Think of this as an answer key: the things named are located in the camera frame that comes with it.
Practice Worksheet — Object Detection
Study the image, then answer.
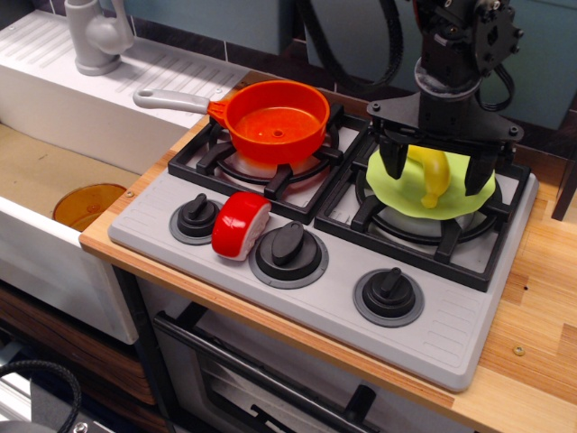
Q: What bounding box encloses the black right burner grate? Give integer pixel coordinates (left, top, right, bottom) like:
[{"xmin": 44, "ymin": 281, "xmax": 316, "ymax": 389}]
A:
[{"xmin": 315, "ymin": 135, "xmax": 538, "ymax": 291}]

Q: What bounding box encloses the black corrugated cable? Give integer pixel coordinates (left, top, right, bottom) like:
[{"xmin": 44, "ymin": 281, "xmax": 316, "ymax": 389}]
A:
[{"xmin": 295, "ymin": 0, "xmax": 405, "ymax": 90}]

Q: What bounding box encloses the grey toy faucet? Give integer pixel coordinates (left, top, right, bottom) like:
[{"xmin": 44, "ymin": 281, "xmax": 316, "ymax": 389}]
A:
[{"xmin": 64, "ymin": 0, "xmax": 134, "ymax": 77}]

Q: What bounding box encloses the black braided cable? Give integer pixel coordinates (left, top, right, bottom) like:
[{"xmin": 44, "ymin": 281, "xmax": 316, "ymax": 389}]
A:
[{"xmin": 0, "ymin": 359, "xmax": 83, "ymax": 433}]

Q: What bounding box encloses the orange pot with grey handle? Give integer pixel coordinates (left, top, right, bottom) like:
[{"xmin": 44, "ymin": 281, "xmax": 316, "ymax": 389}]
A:
[{"xmin": 133, "ymin": 80, "xmax": 330, "ymax": 165}]

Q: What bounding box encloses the black middle stove knob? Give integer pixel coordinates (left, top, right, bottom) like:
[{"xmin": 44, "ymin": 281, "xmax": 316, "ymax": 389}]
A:
[{"xmin": 249, "ymin": 221, "xmax": 329, "ymax": 290}]

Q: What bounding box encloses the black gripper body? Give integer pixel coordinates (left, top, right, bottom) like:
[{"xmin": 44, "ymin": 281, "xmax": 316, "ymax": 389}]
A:
[{"xmin": 367, "ymin": 92, "xmax": 524, "ymax": 158}]

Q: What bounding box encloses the grey toy stove top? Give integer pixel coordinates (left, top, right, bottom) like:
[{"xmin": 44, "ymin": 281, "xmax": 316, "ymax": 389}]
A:
[{"xmin": 106, "ymin": 102, "xmax": 540, "ymax": 392}]

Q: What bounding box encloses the black burner grate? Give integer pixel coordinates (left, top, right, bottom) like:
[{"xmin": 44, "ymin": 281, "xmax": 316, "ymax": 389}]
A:
[
  {"xmin": 315, "ymin": 135, "xmax": 538, "ymax": 291},
  {"xmin": 169, "ymin": 104, "xmax": 370, "ymax": 224}
]

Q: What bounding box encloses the yellow toy banana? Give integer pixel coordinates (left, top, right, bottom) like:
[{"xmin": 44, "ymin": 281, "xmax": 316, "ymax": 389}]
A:
[{"xmin": 408, "ymin": 145, "xmax": 451, "ymax": 209}]

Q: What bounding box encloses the white toy sink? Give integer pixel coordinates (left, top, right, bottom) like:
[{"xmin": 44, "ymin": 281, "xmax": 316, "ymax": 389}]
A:
[{"xmin": 1, "ymin": 10, "xmax": 246, "ymax": 345}]

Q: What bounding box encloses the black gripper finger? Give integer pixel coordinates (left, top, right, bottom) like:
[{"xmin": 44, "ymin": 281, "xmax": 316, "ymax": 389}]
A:
[
  {"xmin": 379, "ymin": 136, "xmax": 408, "ymax": 180},
  {"xmin": 464, "ymin": 152, "xmax": 498, "ymax": 196}
]

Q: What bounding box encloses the black left burner grate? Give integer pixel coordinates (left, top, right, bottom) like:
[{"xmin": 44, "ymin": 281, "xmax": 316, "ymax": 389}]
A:
[{"xmin": 169, "ymin": 104, "xmax": 370, "ymax": 224}]

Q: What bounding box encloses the black stove knob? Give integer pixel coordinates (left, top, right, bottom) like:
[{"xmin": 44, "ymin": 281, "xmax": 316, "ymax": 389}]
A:
[
  {"xmin": 249, "ymin": 221, "xmax": 329, "ymax": 290},
  {"xmin": 353, "ymin": 267, "xmax": 425, "ymax": 328},
  {"xmin": 169, "ymin": 193, "xmax": 223, "ymax": 245}
]

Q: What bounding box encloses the orange sink drain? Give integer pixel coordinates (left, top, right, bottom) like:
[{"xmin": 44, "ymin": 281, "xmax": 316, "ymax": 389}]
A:
[{"xmin": 52, "ymin": 183, "xmax": 126, "ymax": 232}]

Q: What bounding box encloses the green plate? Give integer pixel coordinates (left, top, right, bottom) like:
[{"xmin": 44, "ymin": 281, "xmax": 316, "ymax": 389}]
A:
[{"xmin": 366, "ymin": 152, "xmax": 496, "ymax": 220}]

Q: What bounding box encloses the black right stove knob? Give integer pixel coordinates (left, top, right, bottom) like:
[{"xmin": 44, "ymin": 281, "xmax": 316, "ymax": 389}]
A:
[{"xmin": 353, "ymin": 267, "xmax": 425, "ymax": 328}]

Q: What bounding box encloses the black oven door handle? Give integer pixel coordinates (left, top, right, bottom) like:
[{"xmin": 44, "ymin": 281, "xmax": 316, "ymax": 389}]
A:
[{"xmin": 153, "ymin": 311, "xmax": 373, "ymax": 432}]

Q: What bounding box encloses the black left stove knob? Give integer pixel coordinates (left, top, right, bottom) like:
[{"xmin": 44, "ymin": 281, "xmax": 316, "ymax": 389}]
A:
[{"xmin": 169, "ymin": 193, "xmax": 223, "ymax": 245}]

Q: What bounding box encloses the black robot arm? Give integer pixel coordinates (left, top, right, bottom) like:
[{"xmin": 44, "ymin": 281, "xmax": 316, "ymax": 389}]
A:
[{"xmin": 367, "ymin": 1, "xmax": 524, "ymax": 196}]

